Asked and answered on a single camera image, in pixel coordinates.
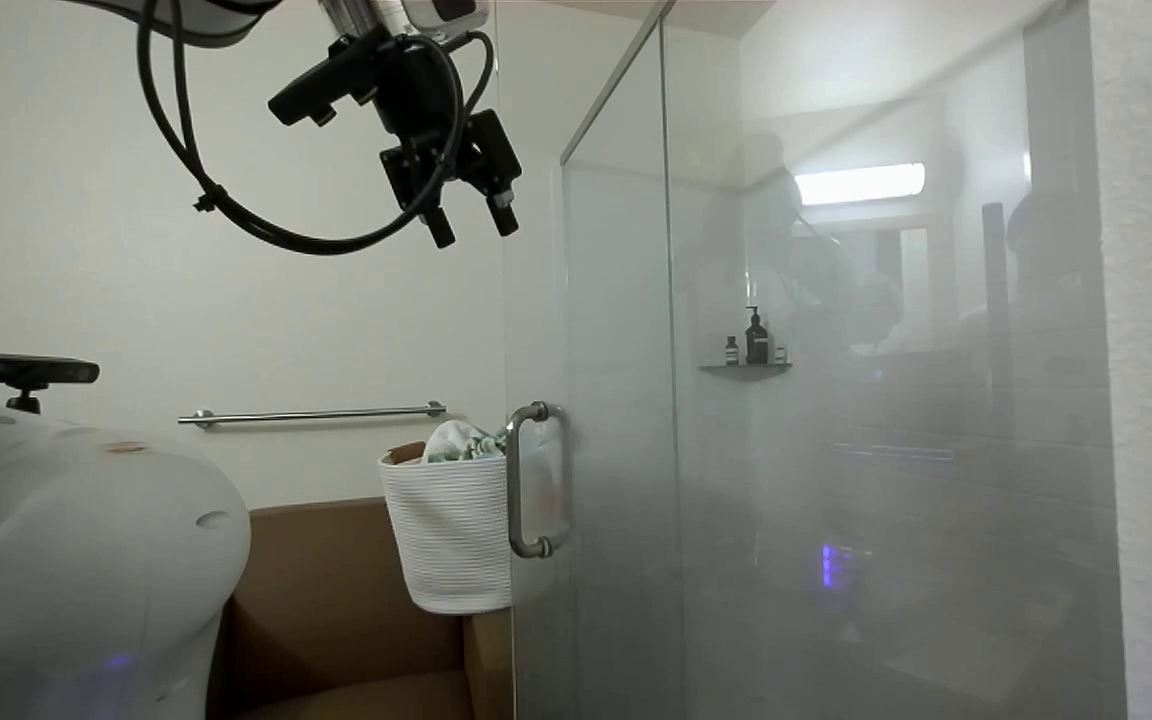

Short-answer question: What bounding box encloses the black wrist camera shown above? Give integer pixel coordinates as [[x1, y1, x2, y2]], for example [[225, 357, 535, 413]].
[[262, 41, 387, 130]]

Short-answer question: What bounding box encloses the frosted glass shower door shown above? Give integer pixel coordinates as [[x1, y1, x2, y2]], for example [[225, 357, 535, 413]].
[[508, 0, 1128, 720]]

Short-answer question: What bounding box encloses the metal towel bar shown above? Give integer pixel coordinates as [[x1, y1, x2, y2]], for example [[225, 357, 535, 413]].
[[174, 397, 453, 435]]

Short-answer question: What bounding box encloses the metal door handle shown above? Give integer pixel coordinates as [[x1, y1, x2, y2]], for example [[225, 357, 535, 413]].
[[503, 397, 577, 563]]

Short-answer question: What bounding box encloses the white woven laundry basket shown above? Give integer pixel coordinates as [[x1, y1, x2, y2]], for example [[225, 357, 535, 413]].
[[375, 440, 520, 621]]

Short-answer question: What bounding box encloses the green patterned cloth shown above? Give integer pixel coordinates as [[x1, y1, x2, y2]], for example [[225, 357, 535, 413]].
[[419, 415, 512, 466]]

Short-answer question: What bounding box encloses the dark pump bottle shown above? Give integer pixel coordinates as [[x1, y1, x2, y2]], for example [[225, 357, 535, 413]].
[[741, 304, 776, 368]]

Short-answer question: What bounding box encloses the glass corner shower shelf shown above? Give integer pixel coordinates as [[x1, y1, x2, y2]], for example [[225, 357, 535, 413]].
[[697, 357, 794, 383]]

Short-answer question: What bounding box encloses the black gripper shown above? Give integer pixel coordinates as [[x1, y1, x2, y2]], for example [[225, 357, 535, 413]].
[[375, 37, 527, 251]]

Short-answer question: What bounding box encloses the black camera on stand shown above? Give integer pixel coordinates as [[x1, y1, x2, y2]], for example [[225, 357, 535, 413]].
[[0, 348, 104, 419]]

